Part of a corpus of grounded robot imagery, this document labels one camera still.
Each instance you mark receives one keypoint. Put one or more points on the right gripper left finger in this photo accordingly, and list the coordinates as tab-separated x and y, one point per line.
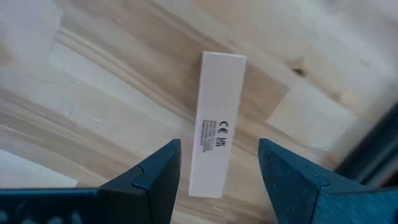
152	196

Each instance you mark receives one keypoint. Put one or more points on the long white block printed marks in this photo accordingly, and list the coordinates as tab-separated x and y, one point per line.
217	93

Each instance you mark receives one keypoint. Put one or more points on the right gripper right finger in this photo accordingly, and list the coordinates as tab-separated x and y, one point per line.
289	193

